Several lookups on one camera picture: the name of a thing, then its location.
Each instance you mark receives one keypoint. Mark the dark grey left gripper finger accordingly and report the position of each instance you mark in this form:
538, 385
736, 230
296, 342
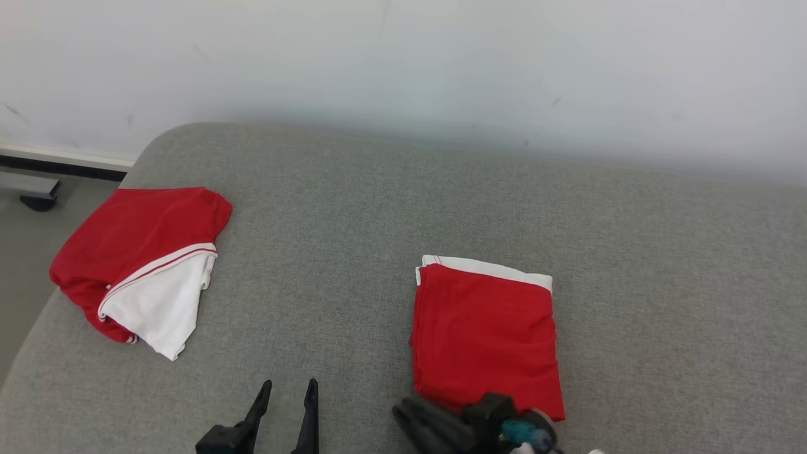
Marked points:
309, 429
258, 413

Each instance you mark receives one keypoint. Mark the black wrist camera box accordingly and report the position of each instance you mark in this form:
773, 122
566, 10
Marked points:
220, 440
488, 413

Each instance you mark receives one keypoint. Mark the grey frame foot black caster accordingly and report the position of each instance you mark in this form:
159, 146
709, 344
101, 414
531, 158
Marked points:
31, 189

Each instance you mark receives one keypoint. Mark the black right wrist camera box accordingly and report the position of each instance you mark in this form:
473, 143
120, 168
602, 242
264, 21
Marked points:
488, 413

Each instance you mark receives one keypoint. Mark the teal right camera connector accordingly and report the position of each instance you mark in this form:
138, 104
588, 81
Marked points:
523, 434

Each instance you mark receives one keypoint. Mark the black and white baseboard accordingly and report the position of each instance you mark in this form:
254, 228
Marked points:
57, 161

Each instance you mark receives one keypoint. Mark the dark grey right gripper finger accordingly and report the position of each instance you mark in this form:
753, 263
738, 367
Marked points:
451, 424
422, 435

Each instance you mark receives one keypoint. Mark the red and white polo shirt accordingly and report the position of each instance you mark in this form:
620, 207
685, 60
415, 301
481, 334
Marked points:
126, 239

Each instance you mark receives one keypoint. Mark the red garment with white trim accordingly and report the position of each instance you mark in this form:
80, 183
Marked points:
485, 334

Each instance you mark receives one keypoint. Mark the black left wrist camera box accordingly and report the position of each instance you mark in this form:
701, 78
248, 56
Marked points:
220, 440

